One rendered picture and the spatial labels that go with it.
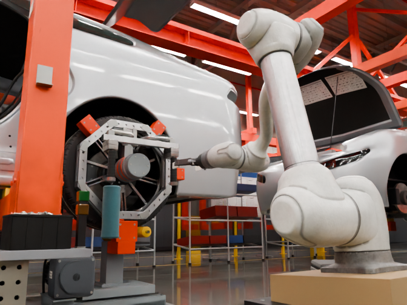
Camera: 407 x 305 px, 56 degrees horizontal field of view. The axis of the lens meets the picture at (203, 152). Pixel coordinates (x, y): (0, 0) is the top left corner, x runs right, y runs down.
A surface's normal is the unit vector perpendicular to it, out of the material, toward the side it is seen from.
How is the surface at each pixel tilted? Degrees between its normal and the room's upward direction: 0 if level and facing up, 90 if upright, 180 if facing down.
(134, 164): 90
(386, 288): 90
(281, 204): 100
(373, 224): 91
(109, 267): 90
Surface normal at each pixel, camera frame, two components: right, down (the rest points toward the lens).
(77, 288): 0.54, -0.18
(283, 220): -0.80, -0.01
